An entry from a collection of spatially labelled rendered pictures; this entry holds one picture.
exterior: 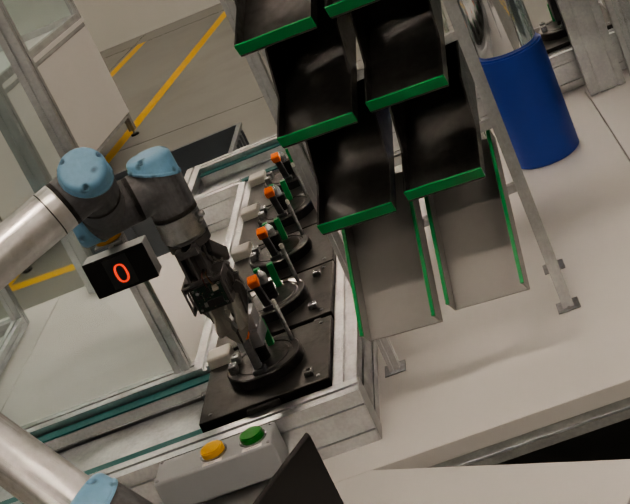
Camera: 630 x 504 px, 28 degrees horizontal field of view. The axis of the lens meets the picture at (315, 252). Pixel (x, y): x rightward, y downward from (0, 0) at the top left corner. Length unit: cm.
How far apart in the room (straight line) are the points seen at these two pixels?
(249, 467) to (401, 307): 36
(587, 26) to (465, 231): 115
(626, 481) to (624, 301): 50
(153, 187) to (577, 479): 77
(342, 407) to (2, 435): 54
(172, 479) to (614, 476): 71
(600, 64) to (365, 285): 124
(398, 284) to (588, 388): 36
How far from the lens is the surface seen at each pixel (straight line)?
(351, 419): 206
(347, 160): 212
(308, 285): 247
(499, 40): 278
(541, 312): 225
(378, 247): 213
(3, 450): 189
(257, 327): 217
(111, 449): 236
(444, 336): 230
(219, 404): 218
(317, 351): 219
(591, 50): 317
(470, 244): 210
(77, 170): 184
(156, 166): 197
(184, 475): 205
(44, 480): 187
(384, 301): 210
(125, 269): 227
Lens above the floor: 187
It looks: 20 degrees down
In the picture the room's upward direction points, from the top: 25 degrees counter-clockwise
